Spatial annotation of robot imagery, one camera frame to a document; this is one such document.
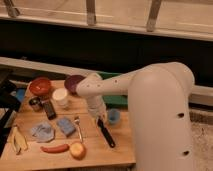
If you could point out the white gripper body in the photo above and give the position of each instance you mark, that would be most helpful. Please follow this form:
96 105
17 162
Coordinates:
96 107

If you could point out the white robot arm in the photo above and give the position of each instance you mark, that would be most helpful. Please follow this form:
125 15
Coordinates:
158 112

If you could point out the green plastic tray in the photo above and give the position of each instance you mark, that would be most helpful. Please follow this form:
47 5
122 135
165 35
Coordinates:
113 101

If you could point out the small blue cup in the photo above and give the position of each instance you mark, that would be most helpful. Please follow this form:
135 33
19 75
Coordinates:
113 116

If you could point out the metal spoon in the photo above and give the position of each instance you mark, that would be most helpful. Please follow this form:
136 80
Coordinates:
77 122

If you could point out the purple bowl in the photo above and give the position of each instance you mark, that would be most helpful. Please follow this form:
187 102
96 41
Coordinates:
71 82

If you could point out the blue sponge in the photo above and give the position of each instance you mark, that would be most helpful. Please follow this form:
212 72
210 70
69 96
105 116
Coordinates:
66 126

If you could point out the white cup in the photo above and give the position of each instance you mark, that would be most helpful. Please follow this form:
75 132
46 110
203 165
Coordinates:
60 96

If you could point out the black rectangular device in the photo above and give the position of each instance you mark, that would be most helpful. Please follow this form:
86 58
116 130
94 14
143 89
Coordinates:
49 109

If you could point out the red sausage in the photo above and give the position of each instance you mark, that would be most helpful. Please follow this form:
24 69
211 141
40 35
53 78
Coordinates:
55 149

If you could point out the light blue cloth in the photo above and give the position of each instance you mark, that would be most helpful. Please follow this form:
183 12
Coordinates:
43 132

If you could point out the small metal cup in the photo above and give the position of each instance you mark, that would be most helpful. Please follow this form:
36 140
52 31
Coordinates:
35 104

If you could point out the red bowl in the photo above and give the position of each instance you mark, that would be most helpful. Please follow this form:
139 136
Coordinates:
40 86

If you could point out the blue object behind table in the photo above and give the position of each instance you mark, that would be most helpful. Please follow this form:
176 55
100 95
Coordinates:
20 94

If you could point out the peeled banana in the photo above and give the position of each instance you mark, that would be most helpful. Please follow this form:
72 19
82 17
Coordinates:
18 141

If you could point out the black chair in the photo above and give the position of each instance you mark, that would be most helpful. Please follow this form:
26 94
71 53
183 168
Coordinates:
7 101

